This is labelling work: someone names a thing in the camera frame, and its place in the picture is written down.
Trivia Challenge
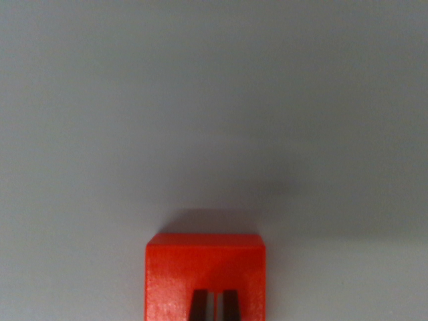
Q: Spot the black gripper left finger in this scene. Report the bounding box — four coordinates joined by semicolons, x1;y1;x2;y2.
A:
187;288;215;321

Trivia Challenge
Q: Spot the red cube block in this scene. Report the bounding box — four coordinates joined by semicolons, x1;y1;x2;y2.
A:
144;232;268;321

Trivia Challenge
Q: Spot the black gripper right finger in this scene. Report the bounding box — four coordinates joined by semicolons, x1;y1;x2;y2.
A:
217;289;243;321

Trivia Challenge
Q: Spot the white plastic tray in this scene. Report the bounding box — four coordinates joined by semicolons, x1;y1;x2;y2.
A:
0;0;428;321

